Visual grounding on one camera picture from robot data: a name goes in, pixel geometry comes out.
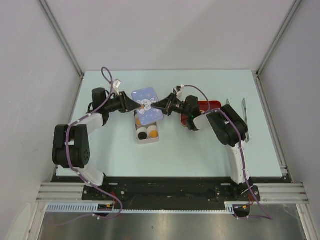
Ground metal tongs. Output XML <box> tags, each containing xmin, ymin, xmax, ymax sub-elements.
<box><xmin>225</xmin><ymin>98</ymin><xmax>250</xmax><ymax>143</ymax></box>

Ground aluminium frame rail left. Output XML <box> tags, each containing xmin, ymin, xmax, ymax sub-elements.
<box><xmin>36</xmin><ymin>182</ymin><xmax>85</xmax><ymax>203</ymax></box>

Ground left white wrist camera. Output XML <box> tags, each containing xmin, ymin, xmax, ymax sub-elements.
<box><xmin>112</xmin><ymin>79</ymin><xmax>122</xmax><ymax>95</ymax></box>

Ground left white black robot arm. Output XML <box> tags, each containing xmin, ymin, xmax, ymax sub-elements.
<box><xmin>52</xmin><ymin>87</ymin><xmax>141</xmax><ymax>200</ymax></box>

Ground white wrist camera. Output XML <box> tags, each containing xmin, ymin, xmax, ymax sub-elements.
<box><xmin>112</xmin><ymin>79</ymin><xmax>122</xmax><ymax>95</ymax></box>
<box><xmin>173</xmin><ymin>84</ymin><xmax>185</xmax><ymax>99</ymax></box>

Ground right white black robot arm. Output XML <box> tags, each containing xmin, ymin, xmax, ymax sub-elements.
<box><xmin>151</xmin><ymin>93</ymin><xmax>252</xmax><ymax>201</ymax></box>

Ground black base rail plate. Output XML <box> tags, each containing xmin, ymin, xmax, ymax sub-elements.
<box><xmin>49</xmin><ymin>175</ymin><xmax>292</xmax><ymax>211</ymax></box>

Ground aluminium corner post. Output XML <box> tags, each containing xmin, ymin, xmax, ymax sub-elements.
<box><xmin>37</xmin><ymin>0</ymin><xmax>84</xmax><ymax>80</ymax></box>
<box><xmin>255</xmin><ymin>0</ymin><xmax>304</xmax><ymax>77</ymax></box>

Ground aluminium frame rail right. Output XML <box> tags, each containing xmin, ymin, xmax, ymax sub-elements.
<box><xmin>256</xmin><ymin>183</ymin><xmax>309</xmax><ymax>204</ymax></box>

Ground white paper cup front right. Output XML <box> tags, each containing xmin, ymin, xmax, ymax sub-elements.
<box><xmin>147</xmin><ymin>125</ymin><xmax>159</xmax><ymax>139</ymax></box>

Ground aluminium corner post right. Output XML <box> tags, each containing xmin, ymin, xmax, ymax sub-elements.
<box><xmin>255</xmin><ymin>0</ymin><xmax>304</xmax><ymax>77</ymax></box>

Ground silver tin lid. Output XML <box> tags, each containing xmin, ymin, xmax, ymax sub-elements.
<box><xmin>131</xmin><ymin>87</ymin><xmax>163</xmax><ymax>126</ymax></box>

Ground orange round cookie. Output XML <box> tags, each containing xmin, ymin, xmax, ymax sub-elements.
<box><xmin>149</xmin><ymin>130</ymin><xmax>159</xmax><ymax>138</ymax></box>

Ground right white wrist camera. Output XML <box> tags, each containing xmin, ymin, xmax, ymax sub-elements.
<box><xmin>173</xmin><ymin>84</ymin><xmax>185</xmax><ymax>99</ymax></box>

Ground white slotted cable duct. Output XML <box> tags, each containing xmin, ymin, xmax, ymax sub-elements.
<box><xmin>46</xmin><ymin>201</ymin><xmax>237</xmax><ymax>215</ymax></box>

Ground aluminium frame rail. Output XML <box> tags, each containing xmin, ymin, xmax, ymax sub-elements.
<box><xmin>36</xmin><ymin>182</ymin><xmax>85</xmax><ymax>203</ymax></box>
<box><xmin>256</xmin><ymin>183</ymin><xmax>309</xmax><ymax>204</ymax></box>

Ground black round cookie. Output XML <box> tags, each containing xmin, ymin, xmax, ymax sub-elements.
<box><xmin>138</xmin><ymin>132</ymin><xmax>148</xmax><ymax>140</ymax></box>

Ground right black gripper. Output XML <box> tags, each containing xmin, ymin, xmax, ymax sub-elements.
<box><xmin>150</xmin><ymin>93</ymin><xmax>190</xmax><ymax>117</ymax></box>

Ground lavender cookie tin box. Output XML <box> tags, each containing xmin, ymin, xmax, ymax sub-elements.
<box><xmin>134</xmin><ymin>110</ymin><xmax>160</xmax><ymax>145</ymax></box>

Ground white paper cup back left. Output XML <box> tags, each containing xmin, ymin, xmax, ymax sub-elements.
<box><xmin>134</xmin><ymin>114</ymin><xmax>141</xmax><ymax>127</ymax></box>

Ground white paper cup front left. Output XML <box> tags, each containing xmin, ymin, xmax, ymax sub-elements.
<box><xmin>136</xmin><ymin>127</ymin><xmax>148</xmax><ymax>141</ymax></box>

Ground red lacquer tray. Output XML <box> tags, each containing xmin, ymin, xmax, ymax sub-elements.
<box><xmin>180</xmin><ymin>100</ymin><xmax>222</xmax><ymax>128</ymax></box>

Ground white paper cup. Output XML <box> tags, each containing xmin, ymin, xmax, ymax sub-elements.
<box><xmin>134</xmin><ymin>114</ymin><xmax>141</xmax><ymax>127</ymax></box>
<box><xmin>136</xmin><ymin>127</ymin><xmax>148</xmax><ymax>141</ymax></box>
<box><xmin>147</xmin><ymin>125</ymin><xmax>159</xmax><ymax>139</ymax></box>

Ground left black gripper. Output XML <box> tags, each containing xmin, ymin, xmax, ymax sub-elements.
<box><xmin>104</xmin><ymin>91</ymin><xmax>142</xmax><ymax>114</ymax></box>

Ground aluminium corner post left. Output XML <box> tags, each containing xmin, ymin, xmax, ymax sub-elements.
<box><xmin>37</xmin><ymin>0</ymin><xmax>84</xmax><ymax>80</ymax></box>

